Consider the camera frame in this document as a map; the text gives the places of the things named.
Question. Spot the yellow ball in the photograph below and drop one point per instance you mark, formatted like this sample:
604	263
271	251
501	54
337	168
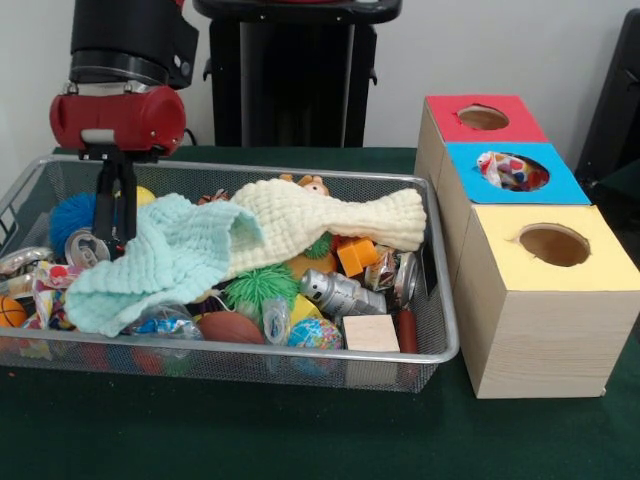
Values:
145	196

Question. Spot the polka dot cloth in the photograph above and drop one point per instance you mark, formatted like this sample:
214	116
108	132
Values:
505	170
52	280

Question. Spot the wooden box with three holes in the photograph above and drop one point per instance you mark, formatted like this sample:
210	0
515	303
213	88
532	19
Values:
540	340

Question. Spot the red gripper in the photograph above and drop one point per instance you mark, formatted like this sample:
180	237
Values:
125	120

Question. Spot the cream waffle cloth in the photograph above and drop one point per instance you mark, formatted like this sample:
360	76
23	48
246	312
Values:
310	215

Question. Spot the black and silver soda can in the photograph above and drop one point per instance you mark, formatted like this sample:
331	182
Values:
85	250

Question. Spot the silver toy robot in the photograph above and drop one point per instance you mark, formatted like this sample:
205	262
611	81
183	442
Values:
340	295

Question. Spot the mint green waffle cloth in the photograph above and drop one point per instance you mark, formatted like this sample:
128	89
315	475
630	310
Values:
165	250

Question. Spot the plain wooden cube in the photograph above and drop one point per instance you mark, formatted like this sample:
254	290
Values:
371	334

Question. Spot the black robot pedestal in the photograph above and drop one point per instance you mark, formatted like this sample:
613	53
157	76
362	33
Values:
290	90

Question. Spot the green spiky ball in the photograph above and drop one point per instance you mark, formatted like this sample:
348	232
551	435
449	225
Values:
260	290

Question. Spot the black chair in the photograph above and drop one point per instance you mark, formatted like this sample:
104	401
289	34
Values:
620	100

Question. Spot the globe print ball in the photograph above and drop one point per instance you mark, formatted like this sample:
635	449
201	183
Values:
315	334

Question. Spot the silver mesh bin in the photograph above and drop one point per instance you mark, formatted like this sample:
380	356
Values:
225	371

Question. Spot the dark green tablecloth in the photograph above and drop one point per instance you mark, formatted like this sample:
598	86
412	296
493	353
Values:
300	440

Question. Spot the blue spiky ball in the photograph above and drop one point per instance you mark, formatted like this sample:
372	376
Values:
75	215

